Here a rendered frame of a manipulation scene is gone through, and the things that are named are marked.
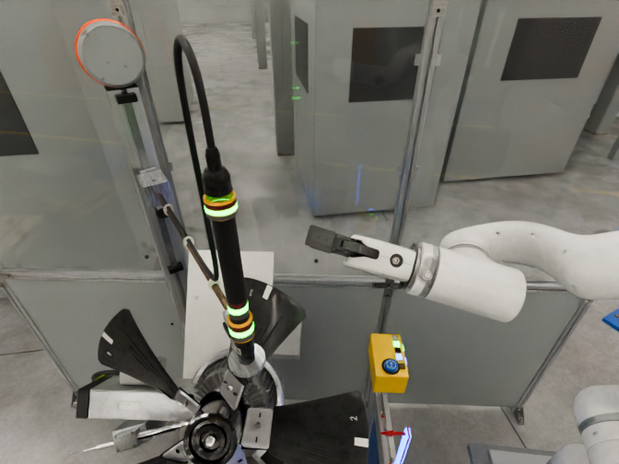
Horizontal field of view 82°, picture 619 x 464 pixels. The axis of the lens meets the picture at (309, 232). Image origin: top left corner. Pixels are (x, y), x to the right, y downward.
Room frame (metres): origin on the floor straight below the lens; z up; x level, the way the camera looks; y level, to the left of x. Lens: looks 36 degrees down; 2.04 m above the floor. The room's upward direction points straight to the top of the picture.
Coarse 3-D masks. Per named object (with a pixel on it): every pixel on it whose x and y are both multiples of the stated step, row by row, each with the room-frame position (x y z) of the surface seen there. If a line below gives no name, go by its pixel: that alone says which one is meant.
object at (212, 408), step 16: (208, 400) 0.48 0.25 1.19; (224, 400) 0.46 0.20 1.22; (240, 400) 0.48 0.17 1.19; (208, 416) 0.40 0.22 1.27; (224, 416) 0.40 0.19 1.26; (240, 416) 0.43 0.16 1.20; (192, 432) 0.38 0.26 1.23; (208, 432) 0.38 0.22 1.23; (224, 432) 0.38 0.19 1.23; (240, 432) 0.39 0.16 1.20; (192, 448) 0.36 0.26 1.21; (208, 448) 0.36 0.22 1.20; (224, 448) 0.36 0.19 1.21
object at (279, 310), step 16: (256, 288) 0.63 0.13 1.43; (272, 288) 0.61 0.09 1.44; (256, 304) 0.60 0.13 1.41; (272, 304) 0.58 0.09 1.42; (288, 304) 0.57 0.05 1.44; (256, 320) 0.56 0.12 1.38; (272, 320) 0.55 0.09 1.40; (288, 320) 0.53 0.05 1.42; (256, 336) 0.53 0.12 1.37; (272, 336) 0.52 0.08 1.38; (272, 352) 0.49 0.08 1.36
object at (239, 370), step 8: (224, 312) 0.45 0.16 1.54; (224, 328) 0.44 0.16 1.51; (232, 344) 0.43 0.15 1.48; (256, 344) 0.44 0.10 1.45; (232, 352) 0.43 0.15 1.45; (256, 352) 0.43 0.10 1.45; (232, 360) 0.41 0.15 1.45; (256, 360) 0.41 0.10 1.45; (264, 360) 0.41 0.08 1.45; (232, 368) 0.39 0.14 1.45; (240, 368) 0.39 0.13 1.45; (248, 368) 0.39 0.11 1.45; (256, 368) 0.39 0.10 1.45; (240, 376) 0.38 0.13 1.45; (248, 376) 0.38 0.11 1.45
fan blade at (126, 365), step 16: (112, 320) 0.55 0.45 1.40; (128, 320) 0.54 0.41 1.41; (112, 336) 0.54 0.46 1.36; (128, 336) 0.53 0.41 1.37; (112, 352) 0.53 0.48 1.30; (128, 352) 0.52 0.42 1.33; (144, 352) 0.50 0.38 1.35; (112, 368) 0.54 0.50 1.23; (128, 368) 0.52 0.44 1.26; (144, 368) 0.49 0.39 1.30; (160, 368) 0.48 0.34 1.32; (160, 384) 0.47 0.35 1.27
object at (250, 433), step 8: (256, 408) 0.46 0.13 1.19; (248, 416) 0.44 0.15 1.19; (256, 416) 0.44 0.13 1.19; (264, 416) 0.44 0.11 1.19; (272, 416) 0.44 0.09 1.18; (248, 424) 0.42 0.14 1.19; (264, 424) 0.42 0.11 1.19; (248, 432) 0.40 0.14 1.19; (256, 432) 0.40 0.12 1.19; (264, 432) 0.40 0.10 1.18; (248, 440) 0.38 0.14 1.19; (264, 440) 0.39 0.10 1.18; (264, 448) 0.37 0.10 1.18
